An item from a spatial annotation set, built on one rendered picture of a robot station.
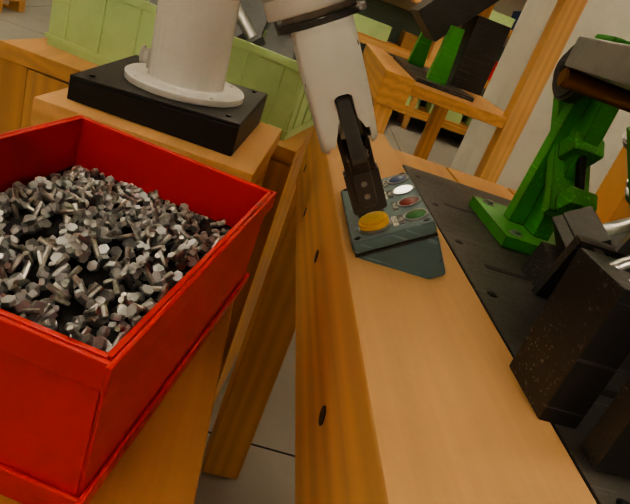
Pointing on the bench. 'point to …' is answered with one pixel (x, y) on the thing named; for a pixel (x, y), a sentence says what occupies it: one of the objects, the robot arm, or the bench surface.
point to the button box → (398, 235)
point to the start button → (373, 221)
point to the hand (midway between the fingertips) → (365, 189)
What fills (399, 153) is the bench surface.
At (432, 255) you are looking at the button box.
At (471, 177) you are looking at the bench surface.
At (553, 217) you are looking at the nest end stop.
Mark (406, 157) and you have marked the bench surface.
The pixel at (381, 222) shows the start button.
